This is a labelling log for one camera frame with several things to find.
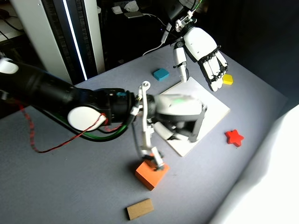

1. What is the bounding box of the red star block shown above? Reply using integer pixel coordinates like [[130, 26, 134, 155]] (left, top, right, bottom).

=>
[[224, 129, 245, 148]]

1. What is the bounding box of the white backdrop sheet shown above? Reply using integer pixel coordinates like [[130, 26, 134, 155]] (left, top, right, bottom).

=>
[[209, 108, 299, 224]]

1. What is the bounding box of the grey table cloth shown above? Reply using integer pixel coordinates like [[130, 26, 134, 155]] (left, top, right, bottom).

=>
[[0, 44, 289, 224]]

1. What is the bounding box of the orange block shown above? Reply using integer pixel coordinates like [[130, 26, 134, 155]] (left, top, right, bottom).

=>
[[135, 153, 171, 191]]

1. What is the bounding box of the yellow block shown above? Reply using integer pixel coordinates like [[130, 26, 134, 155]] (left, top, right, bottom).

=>
[[222, 74, 235, 86]]

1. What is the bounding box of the white paper pad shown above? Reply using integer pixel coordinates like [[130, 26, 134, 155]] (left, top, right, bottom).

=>
[[160, 76, 231, 158]]

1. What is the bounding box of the white cable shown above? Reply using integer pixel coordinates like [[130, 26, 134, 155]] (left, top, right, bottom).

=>
[[142, 13, 169, 56]]

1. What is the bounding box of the blue block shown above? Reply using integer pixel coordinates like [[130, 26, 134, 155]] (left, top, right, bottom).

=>
[[153, 68, 171, 82]]

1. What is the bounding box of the white black tower cabinet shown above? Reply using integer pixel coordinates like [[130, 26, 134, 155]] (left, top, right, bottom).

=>
[[10, 0, 106, 85]]

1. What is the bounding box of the tan wooden block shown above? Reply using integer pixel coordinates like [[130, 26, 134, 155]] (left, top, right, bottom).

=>
[[127, 198, 155, 221]]

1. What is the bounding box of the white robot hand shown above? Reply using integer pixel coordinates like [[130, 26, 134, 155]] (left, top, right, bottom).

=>
[[172, 27, 228, 92], [153, 93, 208, 143]]

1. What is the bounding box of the grey flat power bank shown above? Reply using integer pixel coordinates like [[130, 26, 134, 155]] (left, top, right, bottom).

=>
[[123, 11, 144, 19]]

